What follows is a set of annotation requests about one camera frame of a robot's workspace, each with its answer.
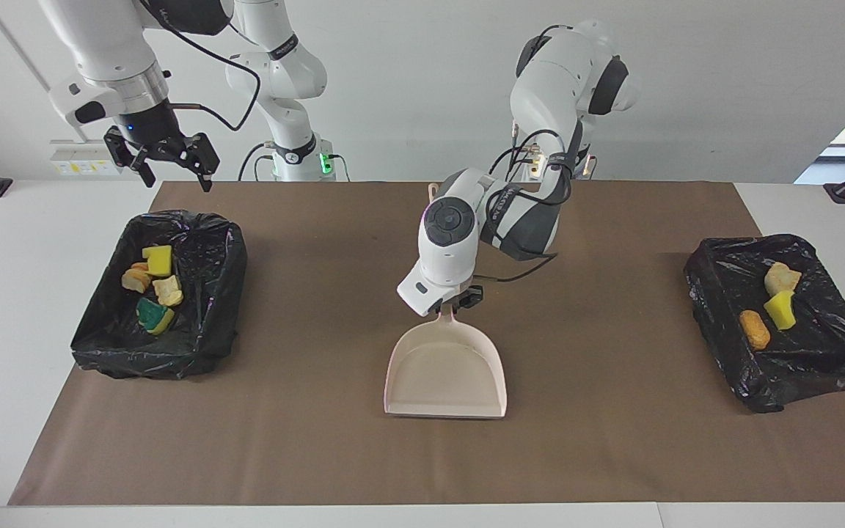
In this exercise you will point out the notched yellow sponge piece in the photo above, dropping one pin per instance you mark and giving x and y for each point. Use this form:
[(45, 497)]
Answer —
[(159, 261)]

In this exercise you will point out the black bag lined bin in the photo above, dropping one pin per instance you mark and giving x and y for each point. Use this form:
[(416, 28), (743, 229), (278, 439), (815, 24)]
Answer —
[(202, 293), (818, 352)]

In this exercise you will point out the stepped yellow sponge piece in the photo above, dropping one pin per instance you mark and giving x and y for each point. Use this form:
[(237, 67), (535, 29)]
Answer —
[(152, 315)]

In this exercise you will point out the orange striped croissant piece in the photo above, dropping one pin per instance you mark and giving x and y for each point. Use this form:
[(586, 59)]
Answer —
[(135, 279)]

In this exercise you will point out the beige bread chunk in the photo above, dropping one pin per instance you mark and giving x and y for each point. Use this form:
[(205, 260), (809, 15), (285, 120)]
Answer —
[(780, 279)]

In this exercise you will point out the pale striped croissant piece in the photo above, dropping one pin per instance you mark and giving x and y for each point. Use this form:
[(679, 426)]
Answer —
[(168, 292)]

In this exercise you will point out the brown oval bread roll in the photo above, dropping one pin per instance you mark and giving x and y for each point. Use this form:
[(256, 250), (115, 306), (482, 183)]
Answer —
[(755, 330)]

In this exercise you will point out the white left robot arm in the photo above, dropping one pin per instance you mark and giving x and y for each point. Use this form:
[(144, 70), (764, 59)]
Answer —
[(452, 242)]

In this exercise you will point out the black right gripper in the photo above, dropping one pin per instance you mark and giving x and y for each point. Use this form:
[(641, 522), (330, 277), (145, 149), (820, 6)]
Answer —
[(151, 128)]

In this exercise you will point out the grey wall conduit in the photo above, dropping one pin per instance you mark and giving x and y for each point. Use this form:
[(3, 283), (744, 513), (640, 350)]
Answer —
[(12, 40)]

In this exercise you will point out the pink plastic dustpan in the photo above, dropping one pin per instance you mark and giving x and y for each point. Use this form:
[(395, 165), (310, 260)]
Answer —
[(444, 374)]

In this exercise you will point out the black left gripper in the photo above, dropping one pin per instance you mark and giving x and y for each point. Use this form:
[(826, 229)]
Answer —
[(466, 297)]

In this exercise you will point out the small yellow sponge piece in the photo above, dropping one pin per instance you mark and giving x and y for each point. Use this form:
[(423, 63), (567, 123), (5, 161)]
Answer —
[(780, 309)]

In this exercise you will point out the white wall socket box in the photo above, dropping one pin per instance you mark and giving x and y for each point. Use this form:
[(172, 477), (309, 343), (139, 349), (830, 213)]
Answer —
[(78, 160)]

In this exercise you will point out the beige hand brush black bristles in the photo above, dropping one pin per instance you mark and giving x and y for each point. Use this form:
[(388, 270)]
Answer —
[(433, 192)]

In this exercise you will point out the brown table mat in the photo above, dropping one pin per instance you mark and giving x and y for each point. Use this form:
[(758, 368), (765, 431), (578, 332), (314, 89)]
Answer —
[(613, 440)]

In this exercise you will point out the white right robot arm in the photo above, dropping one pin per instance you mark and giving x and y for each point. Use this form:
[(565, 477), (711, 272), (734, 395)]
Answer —
[(114, 51)]

